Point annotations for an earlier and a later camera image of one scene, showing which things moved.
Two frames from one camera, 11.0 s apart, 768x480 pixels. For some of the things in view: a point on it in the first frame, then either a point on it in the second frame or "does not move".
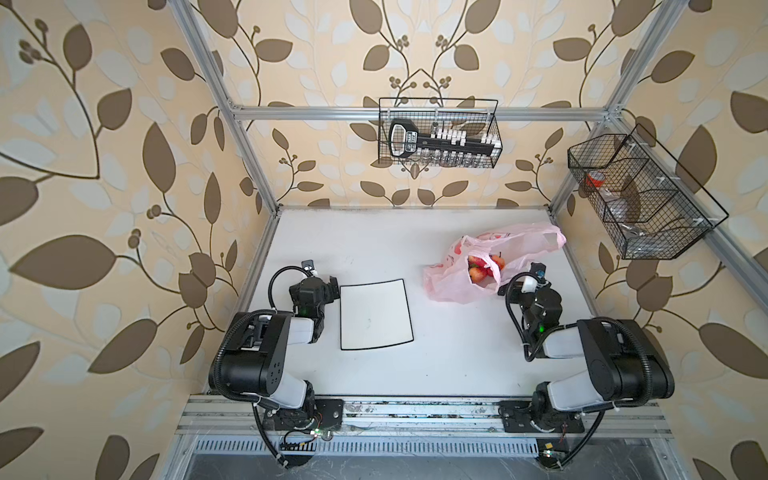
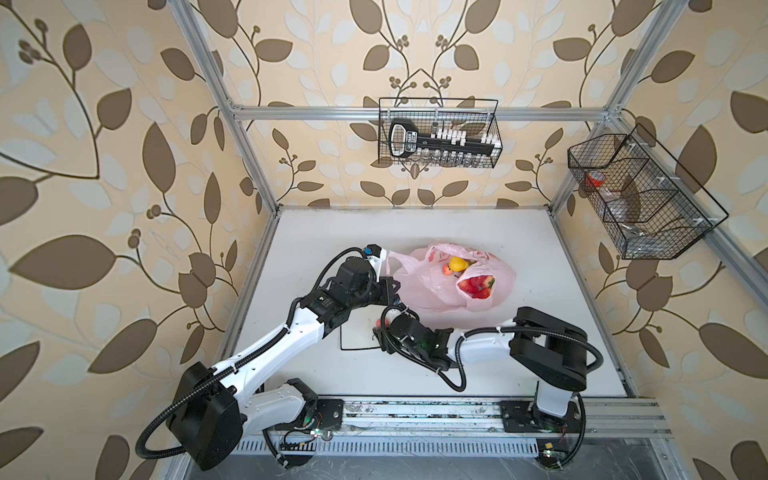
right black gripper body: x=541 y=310 to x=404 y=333
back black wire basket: x=449 y=133 does not move
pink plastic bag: x=475 y=265 to x=447 y=277
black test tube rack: x=405 y=141 does not move
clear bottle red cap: x=613 y=204 does not move
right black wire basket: x=651 y=208 does not move
